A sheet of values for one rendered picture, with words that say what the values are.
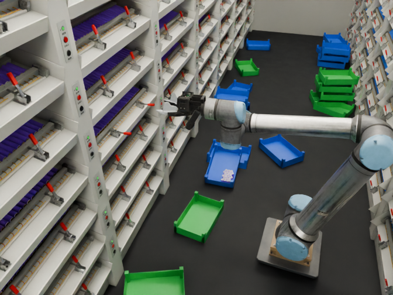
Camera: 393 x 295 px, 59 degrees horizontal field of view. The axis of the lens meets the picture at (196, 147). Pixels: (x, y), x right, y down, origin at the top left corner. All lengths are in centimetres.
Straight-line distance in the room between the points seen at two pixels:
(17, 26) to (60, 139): 40
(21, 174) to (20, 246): 23
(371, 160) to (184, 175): 144
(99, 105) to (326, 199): 99
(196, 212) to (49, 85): 136
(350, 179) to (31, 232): 115
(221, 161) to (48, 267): 150
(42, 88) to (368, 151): 110
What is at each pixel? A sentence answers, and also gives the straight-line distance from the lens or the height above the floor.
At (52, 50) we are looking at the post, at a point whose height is 125.
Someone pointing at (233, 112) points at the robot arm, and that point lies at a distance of 141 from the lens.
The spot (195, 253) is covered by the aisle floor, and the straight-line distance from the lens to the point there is 204.
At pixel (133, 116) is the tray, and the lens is 171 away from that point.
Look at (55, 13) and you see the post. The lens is 115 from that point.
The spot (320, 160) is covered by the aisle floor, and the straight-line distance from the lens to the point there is 279.
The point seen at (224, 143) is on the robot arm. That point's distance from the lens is 148.
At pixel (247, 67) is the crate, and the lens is 415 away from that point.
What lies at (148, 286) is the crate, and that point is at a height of 0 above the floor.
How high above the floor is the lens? 164
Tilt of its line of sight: 37 degrees down
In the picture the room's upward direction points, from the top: straight up
